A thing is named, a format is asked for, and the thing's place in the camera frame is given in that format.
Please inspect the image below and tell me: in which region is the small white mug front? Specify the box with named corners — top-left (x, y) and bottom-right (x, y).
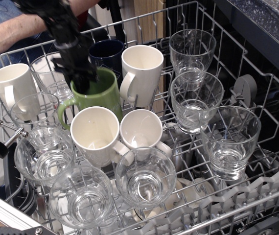
top-left (120, 109), bottom-right (172, 158)

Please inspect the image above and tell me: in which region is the grey wire dishwasher rack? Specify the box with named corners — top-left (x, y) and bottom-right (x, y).
top-left (0, 0), bottom-right (279, 235)

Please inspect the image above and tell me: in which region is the green ceramic mug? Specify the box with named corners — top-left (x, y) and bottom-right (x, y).
top-left (57, 67), bottom-right (122, 130)

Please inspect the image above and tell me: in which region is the person's bare forearm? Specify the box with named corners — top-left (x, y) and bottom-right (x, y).
top-left (0, 0), bottom-right (101, 60)

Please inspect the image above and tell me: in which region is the clear glass rear left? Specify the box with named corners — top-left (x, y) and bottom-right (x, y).
top-left (30, 52), bottom-right (73, 102)

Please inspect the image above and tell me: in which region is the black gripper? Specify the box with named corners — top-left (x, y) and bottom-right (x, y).
top-left (14, 0), bottom-right (98, 94)

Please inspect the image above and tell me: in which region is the large white mug front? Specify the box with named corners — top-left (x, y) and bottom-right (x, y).
top-left (70, 106), bottom-right (130, 167)

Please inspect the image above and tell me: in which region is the grey plastic rack roller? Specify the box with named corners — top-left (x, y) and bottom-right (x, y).
top-left (231, 74), bottom-right (257, 107)

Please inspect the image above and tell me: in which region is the clear glass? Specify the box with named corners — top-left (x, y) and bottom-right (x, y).
top-left (115, 147), bottom-right (176, 210)
top-left (30, 52), bottom-right (73, 102)
top-left (49, 165), bottom-right (113, 229)
top-left (199, 106), bottom-right (261, 181)
top-left (170, 70), bottom-right (224, 134)
top-left (14, 125), bottom-right (76, 187)
top-left (9, 92), bottom-right (61, 132)
top-left (169, 29), bottom-right (217, 75)

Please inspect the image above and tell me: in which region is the tall white mug rear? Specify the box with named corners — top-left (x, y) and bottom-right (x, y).
top-left (119, 45), bottom-right (164, 108)

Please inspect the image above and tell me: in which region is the clear glass front left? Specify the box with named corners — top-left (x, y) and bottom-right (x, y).
top-left (49, 165), bottom-right (113, 229)

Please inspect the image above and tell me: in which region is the navy blue mug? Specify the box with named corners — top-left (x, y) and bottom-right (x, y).
top-left (89, 39), bottom-right (125, 87)

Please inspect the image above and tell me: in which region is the clear glass rear right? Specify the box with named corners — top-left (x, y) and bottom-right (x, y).
top-left (169, 29), bottom-right (217, 75)

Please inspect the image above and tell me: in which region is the white plates lower rack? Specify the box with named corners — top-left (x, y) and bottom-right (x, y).
top-left (131, 178), bottom-right (214, 222)

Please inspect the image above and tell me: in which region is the clear glass lower left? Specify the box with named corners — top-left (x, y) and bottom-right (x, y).
top-left (14, 125), bottom-right (76, 187)

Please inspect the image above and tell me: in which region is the grey plastic tine row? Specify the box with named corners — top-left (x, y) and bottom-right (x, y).
top-left (133, 171), bottom-right (279, 235)

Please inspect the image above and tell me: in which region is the clear glass front centre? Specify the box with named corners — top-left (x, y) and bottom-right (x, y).
top-left (115, 147), bottom-right (176, 210)

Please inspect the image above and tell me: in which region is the clear glass middle left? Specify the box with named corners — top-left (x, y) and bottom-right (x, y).
top-left (9, 92), bottom-right (61, 132)

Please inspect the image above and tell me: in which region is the clear glass middle right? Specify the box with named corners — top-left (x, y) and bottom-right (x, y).
top-left (170, 70), bottom-right (224, 134)

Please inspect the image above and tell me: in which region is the clear glass front right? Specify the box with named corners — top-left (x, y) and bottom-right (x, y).
top-left (199, 106), bottom-right (261, 181)

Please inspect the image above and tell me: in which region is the white mug far left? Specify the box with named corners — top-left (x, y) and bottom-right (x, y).
top-left (0, 63), bottom-right (37, 110)

